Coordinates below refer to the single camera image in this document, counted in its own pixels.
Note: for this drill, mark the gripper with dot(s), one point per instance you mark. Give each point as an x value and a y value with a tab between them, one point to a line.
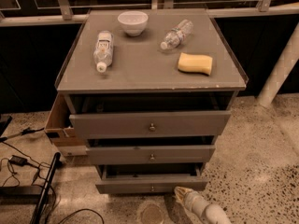
192	200

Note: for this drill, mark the grey bottom drawer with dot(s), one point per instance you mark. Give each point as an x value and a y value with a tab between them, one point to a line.
149	178

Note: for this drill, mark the grey drawer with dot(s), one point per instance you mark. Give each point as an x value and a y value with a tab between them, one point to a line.
149	124
150	155
149	178

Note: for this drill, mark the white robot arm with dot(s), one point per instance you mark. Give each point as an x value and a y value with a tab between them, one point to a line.
193	201

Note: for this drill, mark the grey middle drawer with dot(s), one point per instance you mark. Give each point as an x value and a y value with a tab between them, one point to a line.
150	155

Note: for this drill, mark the grey top drawer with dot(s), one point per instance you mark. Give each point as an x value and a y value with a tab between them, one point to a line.
149	124

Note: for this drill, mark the grey drawer cabinet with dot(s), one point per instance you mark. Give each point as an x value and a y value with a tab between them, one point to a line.
145	78

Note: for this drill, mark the round floor drain cover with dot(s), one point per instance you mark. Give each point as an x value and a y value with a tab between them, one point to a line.
151	214

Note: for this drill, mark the yellow sponge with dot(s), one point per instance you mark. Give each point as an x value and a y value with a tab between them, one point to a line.
195	63

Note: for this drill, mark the cardboard box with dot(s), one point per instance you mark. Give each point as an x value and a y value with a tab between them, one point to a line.
60	131

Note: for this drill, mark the black pole stand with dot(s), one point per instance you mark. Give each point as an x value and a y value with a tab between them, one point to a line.
45	189

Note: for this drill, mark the clear bottle with green label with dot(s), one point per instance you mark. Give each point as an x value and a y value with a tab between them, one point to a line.
177	35

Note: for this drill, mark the clear bottle with white label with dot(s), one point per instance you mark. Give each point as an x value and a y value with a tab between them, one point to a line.
103	52

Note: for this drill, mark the black power adapter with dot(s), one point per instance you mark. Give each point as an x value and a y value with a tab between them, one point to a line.
17	160

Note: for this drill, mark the white ceramic bowl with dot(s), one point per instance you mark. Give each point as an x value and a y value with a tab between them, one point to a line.
133	22

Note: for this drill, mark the white diagonal post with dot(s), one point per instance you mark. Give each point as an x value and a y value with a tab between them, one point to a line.
286	62

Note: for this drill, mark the metal railing frame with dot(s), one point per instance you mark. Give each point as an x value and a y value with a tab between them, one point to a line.
46	12

